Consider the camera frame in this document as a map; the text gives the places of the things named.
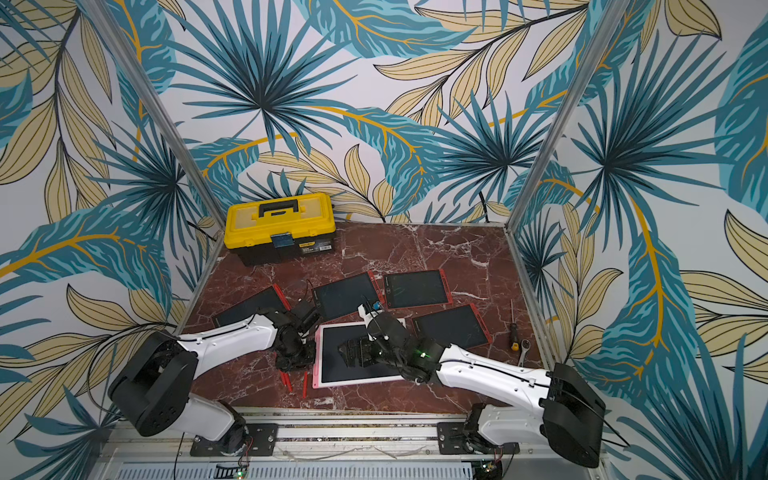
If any red tablet right front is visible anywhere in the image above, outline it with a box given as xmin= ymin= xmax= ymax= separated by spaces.
xmin=413 ymin=304 xmax=490 ymax=349

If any red tablet right back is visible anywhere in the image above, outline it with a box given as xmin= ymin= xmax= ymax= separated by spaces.
xmin=384 ymin=269 xmax=453 ymax=309

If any red tablet far left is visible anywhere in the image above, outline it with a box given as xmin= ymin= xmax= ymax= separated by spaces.
xmin=214 ymin=284 xmax=290 ymax=327

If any red tablet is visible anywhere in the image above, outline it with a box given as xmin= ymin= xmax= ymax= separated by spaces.
xmin=214 ymin=284 xmax=290 ymax=327
xmin=384 ymin=269 xmax=453 ymax=309
xmin=413 ymin=304 xmax=490 ymax=349
xmin=313 ymin=272 xmax=381 ymax=320

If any red tablet centre back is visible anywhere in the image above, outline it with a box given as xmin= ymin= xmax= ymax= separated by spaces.
xmin=313 ymin=272 xmax=381 ymax=320

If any large pink writing tablet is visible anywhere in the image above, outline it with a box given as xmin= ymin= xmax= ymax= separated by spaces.
xmin=313 ymin=321 xmax=403 ymax=389

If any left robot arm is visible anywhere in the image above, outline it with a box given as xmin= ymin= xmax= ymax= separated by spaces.
xmin=108 ymin=301 xmax=324 ymax=456

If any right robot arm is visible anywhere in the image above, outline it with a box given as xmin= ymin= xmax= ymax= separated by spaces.
xmin=338 ymin=308 xmax=606 ymax=468

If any black yellow screwdriver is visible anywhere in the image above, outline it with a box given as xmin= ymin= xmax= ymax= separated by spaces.
xmin=509 ymin=301 xmax=520 ymax=352

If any yellow black toolbox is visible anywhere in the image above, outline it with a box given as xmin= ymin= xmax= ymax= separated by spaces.
xmin=224 ymin=193 xmax=336 ymax=266

